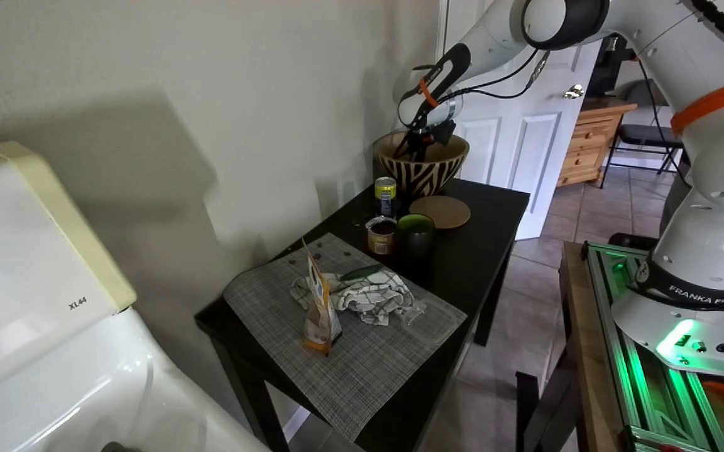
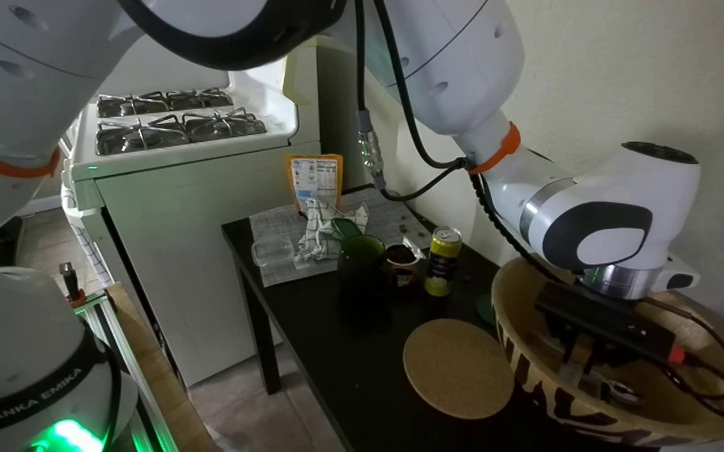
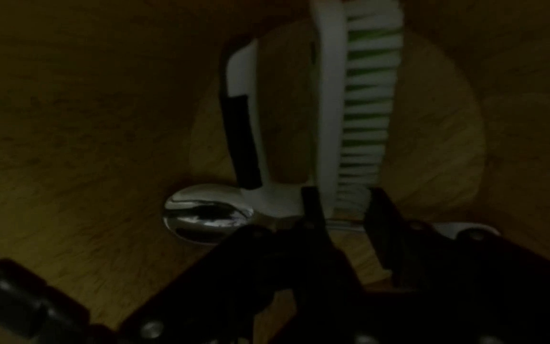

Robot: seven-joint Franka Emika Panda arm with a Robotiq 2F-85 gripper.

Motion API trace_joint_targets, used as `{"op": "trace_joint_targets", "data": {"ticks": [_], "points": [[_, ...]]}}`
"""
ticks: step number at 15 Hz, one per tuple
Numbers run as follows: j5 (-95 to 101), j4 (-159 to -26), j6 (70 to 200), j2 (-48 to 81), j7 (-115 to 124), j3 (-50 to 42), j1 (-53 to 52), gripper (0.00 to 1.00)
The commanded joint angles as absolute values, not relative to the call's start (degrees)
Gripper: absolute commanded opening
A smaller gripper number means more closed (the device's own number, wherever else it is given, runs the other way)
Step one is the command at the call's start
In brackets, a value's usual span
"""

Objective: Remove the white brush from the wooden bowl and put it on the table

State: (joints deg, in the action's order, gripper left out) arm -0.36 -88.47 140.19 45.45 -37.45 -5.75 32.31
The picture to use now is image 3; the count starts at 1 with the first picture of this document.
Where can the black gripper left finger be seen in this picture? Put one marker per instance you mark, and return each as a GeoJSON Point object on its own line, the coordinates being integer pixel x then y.
{"type": "Point", "coordinates": [267, 286]}

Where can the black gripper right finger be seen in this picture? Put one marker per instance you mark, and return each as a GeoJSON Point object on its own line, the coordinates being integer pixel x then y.
{"type": "Point", "coordinates": [466, 286]}

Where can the white dish brush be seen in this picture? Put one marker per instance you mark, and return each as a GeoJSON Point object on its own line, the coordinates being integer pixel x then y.
{"type": "Point", "coordinates": [329, 95]}

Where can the wooden zebra pattern bowl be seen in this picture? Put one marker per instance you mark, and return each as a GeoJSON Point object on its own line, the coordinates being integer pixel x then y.
{"type": "Point", "coordinates": [84, 126]}

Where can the metal spoon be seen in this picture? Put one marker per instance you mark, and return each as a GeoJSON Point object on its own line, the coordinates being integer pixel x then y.
{"type": "Point", "coordinates": [204, 212]}

